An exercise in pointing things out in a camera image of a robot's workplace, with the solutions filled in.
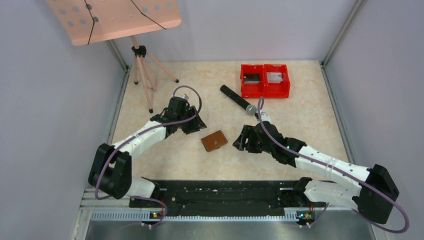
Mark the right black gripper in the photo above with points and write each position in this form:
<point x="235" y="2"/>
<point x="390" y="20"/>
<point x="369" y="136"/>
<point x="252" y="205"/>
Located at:
<point x="248" y="132"/>

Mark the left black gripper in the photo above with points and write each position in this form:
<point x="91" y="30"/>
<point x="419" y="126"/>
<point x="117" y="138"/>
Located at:
<point x="197" y="124"/>

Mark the brown leather card holder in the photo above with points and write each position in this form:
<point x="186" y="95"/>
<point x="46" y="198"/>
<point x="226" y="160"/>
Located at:
<point x="214" y="141"/>

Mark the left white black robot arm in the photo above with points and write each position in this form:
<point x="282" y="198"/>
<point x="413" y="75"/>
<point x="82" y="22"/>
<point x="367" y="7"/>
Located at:
<point x="111" y="171"/>

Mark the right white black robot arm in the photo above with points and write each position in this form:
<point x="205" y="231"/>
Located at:
<point x="345" y="180"/>

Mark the black handheld microphone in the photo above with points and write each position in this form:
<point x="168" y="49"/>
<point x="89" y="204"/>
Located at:
<point x="249" y="108"/>

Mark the left red plastic bin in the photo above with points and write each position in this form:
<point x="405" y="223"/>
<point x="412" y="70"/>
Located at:
<point x="252" y="80"/>

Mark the red plastic bin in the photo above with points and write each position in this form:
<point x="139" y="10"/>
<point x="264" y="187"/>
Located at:
<point x="252" y="80"/>
<point x="277" y="81"/>

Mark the right red plastic bin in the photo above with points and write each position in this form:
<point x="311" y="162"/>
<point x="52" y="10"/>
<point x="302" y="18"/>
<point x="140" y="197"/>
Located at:
<point x="277" y="81"/>

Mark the pink music stand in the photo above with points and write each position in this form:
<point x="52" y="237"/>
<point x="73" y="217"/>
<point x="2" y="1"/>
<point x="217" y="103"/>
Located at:
<point x="94" y="21"/>

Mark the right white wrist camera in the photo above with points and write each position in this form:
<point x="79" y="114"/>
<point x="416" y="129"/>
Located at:
<point x="264" y="117"/>

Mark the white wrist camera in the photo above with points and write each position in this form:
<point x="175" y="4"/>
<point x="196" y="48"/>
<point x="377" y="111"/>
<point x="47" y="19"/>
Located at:
<point x="185" y="97"/>
<point x="264" y="117"/>

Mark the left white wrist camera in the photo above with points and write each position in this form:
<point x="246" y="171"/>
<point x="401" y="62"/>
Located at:
<point x="185" y="97"/>

